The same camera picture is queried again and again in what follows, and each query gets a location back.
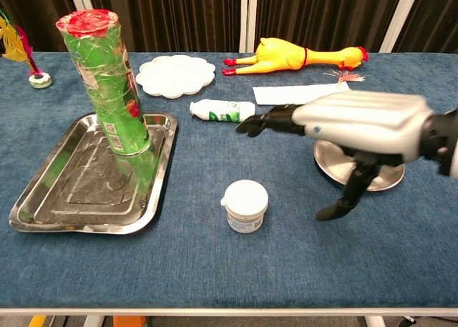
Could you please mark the round steel plate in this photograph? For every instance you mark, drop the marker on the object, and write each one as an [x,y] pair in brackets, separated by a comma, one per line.
[329,162]

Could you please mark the white drink bottle green label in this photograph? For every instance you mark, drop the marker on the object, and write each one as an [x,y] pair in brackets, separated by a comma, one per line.
[222,110]

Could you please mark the white bookmark with tassel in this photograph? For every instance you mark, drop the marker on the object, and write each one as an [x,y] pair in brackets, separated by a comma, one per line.
[286,94]

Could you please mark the white round jar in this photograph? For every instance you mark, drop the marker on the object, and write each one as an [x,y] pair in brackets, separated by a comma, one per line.
[246,198]

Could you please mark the yellow rubber chicken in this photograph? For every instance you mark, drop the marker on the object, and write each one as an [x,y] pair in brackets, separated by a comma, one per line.
[279,57]

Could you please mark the dark brown curtain panel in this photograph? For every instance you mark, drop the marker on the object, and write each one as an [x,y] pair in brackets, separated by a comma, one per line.
[179,15]
[436,15]
[32,12]
[322,12]

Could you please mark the blue table cloth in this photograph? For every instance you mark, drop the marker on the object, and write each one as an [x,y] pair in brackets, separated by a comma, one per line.
[229,266]

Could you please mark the yellow red feather shuttlecock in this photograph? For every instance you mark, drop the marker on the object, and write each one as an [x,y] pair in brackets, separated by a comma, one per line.
[16,48]

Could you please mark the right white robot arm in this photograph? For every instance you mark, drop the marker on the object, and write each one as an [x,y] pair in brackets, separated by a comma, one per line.
[445,141]

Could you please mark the rectangular steel tray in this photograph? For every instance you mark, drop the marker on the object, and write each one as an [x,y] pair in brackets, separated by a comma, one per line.
[71,198]

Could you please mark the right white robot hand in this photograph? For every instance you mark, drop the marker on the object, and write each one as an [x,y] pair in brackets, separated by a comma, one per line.
[358,116]

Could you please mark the green can red lid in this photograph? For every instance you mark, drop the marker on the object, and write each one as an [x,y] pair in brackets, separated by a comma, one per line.
[107,83]

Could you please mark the white flower-shaped palette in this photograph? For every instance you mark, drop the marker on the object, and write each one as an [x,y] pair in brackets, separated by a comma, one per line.
[175,74]

